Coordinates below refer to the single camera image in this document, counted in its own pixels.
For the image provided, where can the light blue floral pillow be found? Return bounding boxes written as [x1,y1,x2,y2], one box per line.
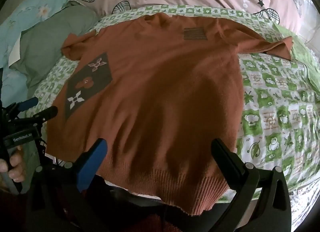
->
[0,0,85,103]

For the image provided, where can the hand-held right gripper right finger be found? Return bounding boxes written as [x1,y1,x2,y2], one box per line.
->
[211,138,292,232]

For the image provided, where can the person's left hand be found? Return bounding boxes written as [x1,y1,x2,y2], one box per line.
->
[0,146,26,184]

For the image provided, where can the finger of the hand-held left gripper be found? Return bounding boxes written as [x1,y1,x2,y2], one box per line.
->
[17,97,39,112]
[31,106,58,123]

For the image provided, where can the green pillow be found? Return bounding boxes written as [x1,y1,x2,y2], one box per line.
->
[10,0,101,98]

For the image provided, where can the orange knit sweater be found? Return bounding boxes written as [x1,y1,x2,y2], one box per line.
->
[46,12,294,217]

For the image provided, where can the green checkered printed blanket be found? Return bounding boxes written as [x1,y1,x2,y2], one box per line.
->
[32,4,320,224]

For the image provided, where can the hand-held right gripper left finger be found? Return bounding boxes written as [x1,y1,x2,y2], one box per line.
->
[26,138,108,232]

